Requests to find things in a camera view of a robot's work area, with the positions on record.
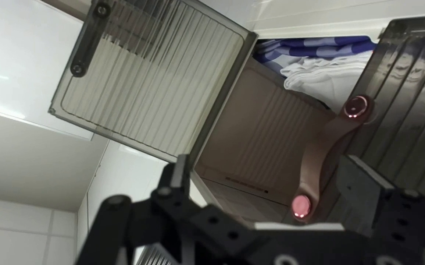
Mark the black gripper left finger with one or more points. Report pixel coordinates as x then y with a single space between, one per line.
173 229

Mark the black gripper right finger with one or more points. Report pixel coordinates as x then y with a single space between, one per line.
408 225

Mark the smoked translucent cabinet door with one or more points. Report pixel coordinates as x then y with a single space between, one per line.
158 82
408 97

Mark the blue and white cloth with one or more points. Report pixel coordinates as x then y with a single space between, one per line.
320 73

